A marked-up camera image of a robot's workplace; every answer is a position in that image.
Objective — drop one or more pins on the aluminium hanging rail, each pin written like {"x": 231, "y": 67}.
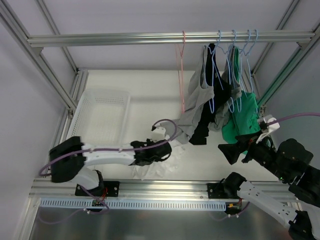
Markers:
{"x": 121, "y": 39}

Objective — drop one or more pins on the pink wire hanger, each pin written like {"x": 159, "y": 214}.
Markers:
{"x": 179, "y": 56}

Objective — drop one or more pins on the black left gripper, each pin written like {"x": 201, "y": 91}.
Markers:
{"x": 165, "y": 149}

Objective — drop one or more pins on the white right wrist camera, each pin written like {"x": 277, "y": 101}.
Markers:
{"x": 268, "y": 124}

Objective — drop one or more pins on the white plastic basket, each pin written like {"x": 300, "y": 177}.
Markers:
{"x": 101, "y": 116}

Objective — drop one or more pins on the dark grey tank top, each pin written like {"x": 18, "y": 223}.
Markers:
{"x": 220, "y": 118}

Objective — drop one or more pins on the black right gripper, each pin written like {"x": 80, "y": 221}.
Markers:
{"x": 246, "y": 149}

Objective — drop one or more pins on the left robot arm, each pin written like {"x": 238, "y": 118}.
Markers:
{"x": 70, "y": 162}

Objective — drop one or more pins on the white tank top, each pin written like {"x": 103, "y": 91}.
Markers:
{"x": 162, "y": 169}

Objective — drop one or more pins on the blue hanger of grey top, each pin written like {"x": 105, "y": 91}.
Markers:
{"x": 212, "y": 76}

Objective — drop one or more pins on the green tank top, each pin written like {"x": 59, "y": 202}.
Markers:
{"x": 245, "y": 121}

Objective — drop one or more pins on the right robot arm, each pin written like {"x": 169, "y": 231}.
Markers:
{"x": 290, "y": 163}

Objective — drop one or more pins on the black tank top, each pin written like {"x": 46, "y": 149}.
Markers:
{"x": 202, "y": 131}

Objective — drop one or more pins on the white slotted cable duct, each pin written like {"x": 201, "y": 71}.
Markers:
{"x": 135, "y": 204}

